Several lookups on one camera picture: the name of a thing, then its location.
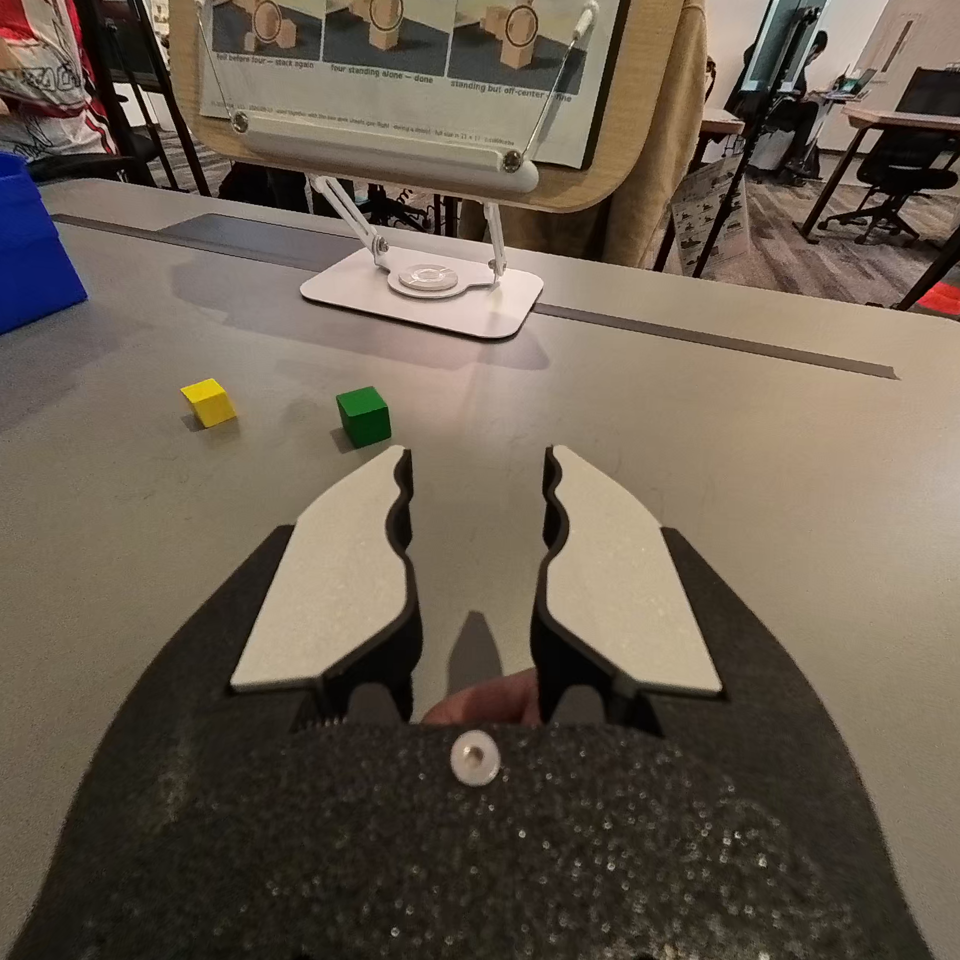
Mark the person's right hand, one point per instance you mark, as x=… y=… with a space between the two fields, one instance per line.
x=487 y=701

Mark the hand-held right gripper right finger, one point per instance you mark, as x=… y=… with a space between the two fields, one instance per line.
x=622 y=585

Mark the black tag board stand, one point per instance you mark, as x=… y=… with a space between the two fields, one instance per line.
x=169 y=112

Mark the printed leaflet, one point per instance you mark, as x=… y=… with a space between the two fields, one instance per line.
x=712 y=217

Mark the large display screen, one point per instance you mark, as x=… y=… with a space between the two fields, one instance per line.
x=780 y=45

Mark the wooden office desk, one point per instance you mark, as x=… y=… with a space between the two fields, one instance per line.
x=900 y=120

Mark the small green wooden cube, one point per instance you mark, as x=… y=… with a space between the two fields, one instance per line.
x=364 y=420

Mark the black tripod stand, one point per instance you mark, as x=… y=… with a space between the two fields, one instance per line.
x=731 y=161

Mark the blue plastic bin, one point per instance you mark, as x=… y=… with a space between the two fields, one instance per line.
x=30 y=255

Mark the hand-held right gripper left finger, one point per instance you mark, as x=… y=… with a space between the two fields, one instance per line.
x=330 y=585

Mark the small yellow wooden cube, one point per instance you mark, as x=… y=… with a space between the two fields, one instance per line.
x=210 y=405

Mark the black office chair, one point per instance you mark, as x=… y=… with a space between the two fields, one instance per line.
x=900 y=180

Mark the printed instruction sheet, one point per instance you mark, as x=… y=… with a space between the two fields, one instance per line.
x=390 y=105

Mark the beige coat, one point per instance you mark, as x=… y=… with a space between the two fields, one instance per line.
x=667 y=150

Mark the red floor object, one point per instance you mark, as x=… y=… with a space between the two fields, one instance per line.
x=941 y=300

